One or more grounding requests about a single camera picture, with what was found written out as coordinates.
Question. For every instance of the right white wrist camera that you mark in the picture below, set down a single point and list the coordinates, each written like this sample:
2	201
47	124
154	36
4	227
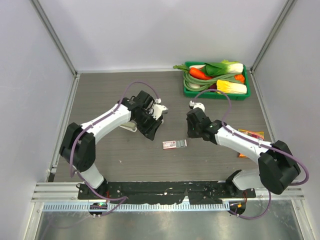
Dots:
197	105

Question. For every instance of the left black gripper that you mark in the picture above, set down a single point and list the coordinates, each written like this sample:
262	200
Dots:
149	132

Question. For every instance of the white slotted cable duct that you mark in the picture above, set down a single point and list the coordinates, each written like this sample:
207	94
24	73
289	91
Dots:
98	207

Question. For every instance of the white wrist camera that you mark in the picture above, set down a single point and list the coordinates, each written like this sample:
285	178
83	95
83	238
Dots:
197	105
157	109

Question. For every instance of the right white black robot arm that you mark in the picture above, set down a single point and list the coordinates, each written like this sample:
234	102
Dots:
276	169

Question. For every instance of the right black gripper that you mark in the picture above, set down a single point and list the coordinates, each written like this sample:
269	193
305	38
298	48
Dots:
190	134

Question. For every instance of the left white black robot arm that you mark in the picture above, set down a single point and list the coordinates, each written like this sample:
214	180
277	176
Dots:
78	146

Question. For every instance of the white green bok choy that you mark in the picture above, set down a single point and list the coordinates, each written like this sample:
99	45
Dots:
223	68

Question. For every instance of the green long beans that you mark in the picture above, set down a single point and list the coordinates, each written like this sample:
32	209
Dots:
197	85

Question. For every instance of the small orange carrot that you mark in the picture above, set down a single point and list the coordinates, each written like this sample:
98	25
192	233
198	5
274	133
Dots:
240	78

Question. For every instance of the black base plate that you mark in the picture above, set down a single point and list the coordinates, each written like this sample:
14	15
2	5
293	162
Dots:
171	192

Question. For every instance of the yellow napa cabbage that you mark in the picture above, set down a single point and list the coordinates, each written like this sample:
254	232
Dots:
231	87

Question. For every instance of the orange candy bag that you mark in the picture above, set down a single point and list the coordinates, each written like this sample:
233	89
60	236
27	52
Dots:
257	135

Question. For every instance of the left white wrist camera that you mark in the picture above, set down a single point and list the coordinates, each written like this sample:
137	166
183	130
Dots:
157	109

